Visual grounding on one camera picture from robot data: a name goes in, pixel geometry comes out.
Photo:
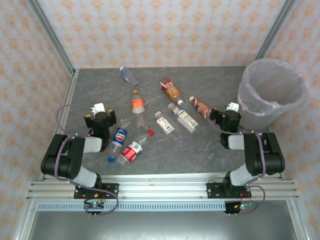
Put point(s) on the brown coffee drink bottle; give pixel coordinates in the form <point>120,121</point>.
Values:
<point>200,106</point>

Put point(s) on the blue cap cola bottle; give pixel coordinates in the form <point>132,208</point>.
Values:
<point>120,136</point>

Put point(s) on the orange label plastic bottle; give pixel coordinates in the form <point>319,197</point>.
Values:
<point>137,105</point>

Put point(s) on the green label clear bottle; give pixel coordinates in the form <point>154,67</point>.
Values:
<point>186,118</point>

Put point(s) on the red cap red label bottle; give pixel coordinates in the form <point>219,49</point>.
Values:
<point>131,151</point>

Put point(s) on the clear bottle with white cap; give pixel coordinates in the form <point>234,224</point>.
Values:
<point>128,76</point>

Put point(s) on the white label red print bottle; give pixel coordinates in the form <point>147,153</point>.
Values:
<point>163,123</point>

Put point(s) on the red label amber tea bottle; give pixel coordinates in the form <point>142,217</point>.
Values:
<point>171,90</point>

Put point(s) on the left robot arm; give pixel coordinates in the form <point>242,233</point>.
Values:
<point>67,165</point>

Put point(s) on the grey bin with clear liner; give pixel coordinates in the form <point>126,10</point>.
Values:
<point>257,117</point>

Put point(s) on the left small circuit board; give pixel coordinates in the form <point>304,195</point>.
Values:
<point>94,205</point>

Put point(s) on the small circuit board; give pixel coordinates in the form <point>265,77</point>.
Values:
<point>241,207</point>
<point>94,205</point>

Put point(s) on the right small circuit board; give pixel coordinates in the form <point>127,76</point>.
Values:
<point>241,207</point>

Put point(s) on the grey metal shelf panel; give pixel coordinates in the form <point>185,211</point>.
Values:
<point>162,227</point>

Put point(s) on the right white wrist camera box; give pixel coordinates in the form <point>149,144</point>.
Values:
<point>233,106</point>

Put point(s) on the aluminium table edge rail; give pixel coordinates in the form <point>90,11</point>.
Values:
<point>68,97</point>

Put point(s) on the left black mount plate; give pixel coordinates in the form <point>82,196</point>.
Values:
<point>111,190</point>

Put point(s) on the black mount plate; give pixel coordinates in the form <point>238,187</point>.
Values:
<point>111,190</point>
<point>215,190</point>

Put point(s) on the right black mount plate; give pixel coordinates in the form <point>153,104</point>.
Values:
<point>215,190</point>

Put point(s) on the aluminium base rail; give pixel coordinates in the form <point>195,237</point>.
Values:
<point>162,190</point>

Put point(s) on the aluminium frame post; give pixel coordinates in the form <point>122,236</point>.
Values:
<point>50,32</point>
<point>273,32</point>

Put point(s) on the aluminium frame beam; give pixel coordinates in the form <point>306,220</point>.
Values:
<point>297,222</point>
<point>23,222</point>

